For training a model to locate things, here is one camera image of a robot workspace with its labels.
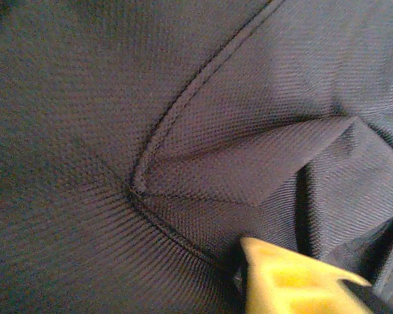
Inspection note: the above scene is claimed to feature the black student bag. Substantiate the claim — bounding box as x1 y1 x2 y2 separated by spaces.
0 0 393 314

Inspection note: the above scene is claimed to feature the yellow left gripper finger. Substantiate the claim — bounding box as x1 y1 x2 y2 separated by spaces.
238 237 392 314

